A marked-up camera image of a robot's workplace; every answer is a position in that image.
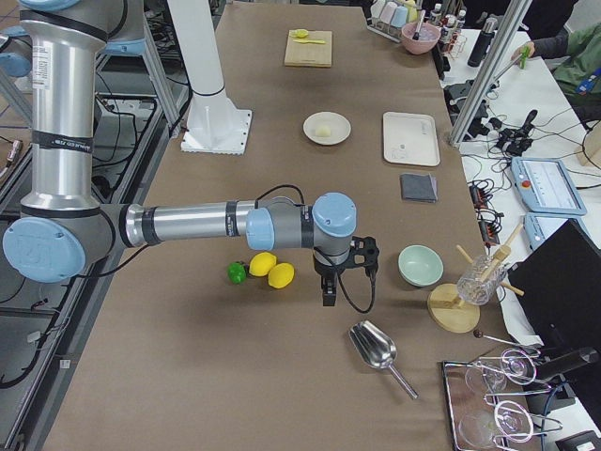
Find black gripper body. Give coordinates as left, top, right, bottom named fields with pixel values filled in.
left=313, top=236, right=378, bottom=277

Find round white plate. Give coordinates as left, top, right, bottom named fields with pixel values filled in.
left=302, top=112, right=351, bottom=146

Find white steamed bun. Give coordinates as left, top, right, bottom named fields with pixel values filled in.
left=315, top=123, right=331, bottom=138

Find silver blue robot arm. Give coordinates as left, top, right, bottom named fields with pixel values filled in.
left=2, top=1, right=378, bottom=306

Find cream rabbit tray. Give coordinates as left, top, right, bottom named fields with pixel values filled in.
left=382, top=112, right=440, bottom=167

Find yellow lemon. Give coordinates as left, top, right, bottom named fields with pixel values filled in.
left=249, top=252, right=277, bottom=277
left=268, top=262, right=295, bottom=289

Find mint green bowl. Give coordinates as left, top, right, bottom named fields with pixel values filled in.
left=397, top=244, right=443, bottom=288

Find grey folded cloth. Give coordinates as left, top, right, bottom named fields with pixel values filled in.
left=400, top=173, right=438, bottom=203

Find metal scoop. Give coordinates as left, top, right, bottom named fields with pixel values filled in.
left=348, top=320, right=419, bottom=399

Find wooden cup stand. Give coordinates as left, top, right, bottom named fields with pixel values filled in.
left=427, top=224, right=524, bottom=334

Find clear glass cup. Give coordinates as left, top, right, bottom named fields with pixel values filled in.
left=456, top=256, right=507, bottom=305

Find blue teach pendant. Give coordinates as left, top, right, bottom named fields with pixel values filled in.
left=510, top=157, right=587, bottom=216

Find white pillar base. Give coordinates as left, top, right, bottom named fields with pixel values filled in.
left=168, top=0, right=253, bottom=155

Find black monitor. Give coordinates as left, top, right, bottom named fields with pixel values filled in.
left=509, top=219, right=600, bottom=350

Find metal wine glass rack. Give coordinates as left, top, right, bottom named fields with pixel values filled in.
left=441, top=347, right=563, bottom=450

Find wooden cutting board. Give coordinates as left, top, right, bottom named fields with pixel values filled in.
left=284, top=29, right=333, bottom=68

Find yellow plastic spoon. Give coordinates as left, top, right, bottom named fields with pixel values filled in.
left=288, top=28, right=326, bottom=45

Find black thermos bottle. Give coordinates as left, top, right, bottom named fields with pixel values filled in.
left=468, top=17, right=498, bottom=68

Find pink bowl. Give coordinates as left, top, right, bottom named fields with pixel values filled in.
left=401, top=23, right=440, bottom=54

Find pastel cup rack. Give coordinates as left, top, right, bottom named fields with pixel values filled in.
left=367, top=0, right=423, bottom=42

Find person in green jacket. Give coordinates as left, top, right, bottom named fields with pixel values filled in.
left=512, top=23, right=600, bottom=122

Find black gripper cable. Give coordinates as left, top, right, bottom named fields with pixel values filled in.
left=336, top=267, right=377, bottom=314

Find aluminium frame post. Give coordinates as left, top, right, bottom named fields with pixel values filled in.
left=449, top=0, right=532, bottom=148

